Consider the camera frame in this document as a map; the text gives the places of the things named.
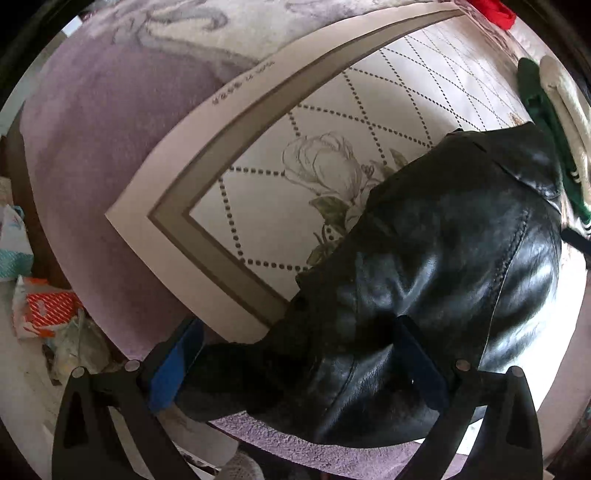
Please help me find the cream folded garment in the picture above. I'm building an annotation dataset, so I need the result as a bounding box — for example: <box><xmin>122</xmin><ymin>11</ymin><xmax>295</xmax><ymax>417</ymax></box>
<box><xmin>539</xmin><ymin>56</ymin><xmax>591</xmax><ymax>207</ymax></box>

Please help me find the red folded garment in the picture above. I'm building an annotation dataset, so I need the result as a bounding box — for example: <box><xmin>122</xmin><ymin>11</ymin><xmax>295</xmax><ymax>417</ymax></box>
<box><xmin>468</xmin><ymin>0</ymin><xmax>517</xmax><ymax>31</ymax></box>

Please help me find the green folded garment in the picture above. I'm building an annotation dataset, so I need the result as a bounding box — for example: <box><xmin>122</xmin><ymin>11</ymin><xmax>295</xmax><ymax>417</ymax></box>
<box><xmin>517</xmin><ymin>58</ymin><xmax>590</xmax><ymax>236</ymax></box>

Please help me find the orange white package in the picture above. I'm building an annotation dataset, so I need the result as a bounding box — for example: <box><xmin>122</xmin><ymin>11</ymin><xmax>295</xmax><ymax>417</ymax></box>
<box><xmin>12</xmin><ymin>276</ymin><xmax>83</xmax><ymax>339</ymax></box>

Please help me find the teal white bag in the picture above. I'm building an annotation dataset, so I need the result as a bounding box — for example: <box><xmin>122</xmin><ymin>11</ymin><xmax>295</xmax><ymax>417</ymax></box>
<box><xmin>0</xmin><ymin>205</ymin><xmax>34</xmax><ymax>282</ymax></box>

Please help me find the black leather jacket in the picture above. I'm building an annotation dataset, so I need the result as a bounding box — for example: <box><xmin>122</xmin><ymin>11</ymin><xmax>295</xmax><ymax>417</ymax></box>
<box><xmin>175</xmin><ymin>123</ymin><xmax>561</xmax><ymax>448</ymax></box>

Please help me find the floral quilted bedspread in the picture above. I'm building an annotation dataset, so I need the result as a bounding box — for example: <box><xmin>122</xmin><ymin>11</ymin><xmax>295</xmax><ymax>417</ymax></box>
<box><xmin>19</xmin><ymin>1</ymin><xmax>587</xmax><ymax>479</ymax></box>

